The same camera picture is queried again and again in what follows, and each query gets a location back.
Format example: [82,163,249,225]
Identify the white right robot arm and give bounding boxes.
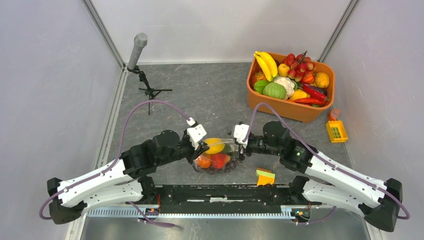
[232,121,403,232]

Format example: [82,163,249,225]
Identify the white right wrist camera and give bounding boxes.
[232,123,250,148]

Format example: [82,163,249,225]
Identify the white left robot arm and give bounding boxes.
[46,126,209,225]

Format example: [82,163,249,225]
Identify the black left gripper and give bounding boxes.
[157,128,210,166]

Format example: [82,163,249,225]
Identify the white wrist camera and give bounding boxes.
[232,123,250,148]
[186,117,207,150]

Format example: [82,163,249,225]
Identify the orange textured toy fruit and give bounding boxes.
[250,71,267,88]

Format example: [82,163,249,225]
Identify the yellow toy potato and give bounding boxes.
[314,72,330,89]

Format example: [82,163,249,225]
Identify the yellow toy lemon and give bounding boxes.
[204,138,226,155]

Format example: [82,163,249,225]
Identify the small orange toy piece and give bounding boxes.
[327,109,341,121]

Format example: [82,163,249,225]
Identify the red toy chili pepper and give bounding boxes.
[300,84,328,101]

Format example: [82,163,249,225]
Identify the grey microphone on tripod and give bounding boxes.
[126,32,173,116]

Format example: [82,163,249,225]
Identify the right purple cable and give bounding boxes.
[243,102,411,226]

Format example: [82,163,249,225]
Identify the green toy cabbage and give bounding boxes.
[262,82,287,100]

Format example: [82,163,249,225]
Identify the orange toy pumpkin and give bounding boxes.
[194,154,212,169]

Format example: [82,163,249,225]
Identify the green toy lime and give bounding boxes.
[253,80,270,95]

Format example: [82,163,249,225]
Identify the small yellow toy fruit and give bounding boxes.
[277,63,290,77]

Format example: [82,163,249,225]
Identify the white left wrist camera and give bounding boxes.
[186,117,207,150]

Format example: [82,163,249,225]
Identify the clear dotted zip top bag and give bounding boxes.
[192,138,240,175]

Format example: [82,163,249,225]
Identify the yellow banana bunch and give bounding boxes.
[253,51,278,82]

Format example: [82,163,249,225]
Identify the dark purple grape bunch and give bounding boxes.
[204,160,240,175]

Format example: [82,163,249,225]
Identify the orange plastic bin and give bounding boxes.
[246,58,336,123]

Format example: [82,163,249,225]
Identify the yellow toy basket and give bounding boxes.
[326,120,348,143]

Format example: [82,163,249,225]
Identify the small red toy pepper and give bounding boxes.
[300,70,315,85]

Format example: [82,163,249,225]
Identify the orange yellow block stack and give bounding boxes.
[255,167,276,186]

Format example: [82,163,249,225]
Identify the yellow toy pepper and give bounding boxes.
[289,89,310,101]

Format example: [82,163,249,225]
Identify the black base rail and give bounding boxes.
[140,184,311,214]

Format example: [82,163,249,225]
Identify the red grape bunch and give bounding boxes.
[282,51,317,81]

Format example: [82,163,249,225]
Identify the white toy cauliflower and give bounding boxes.
[273,76,296,100]

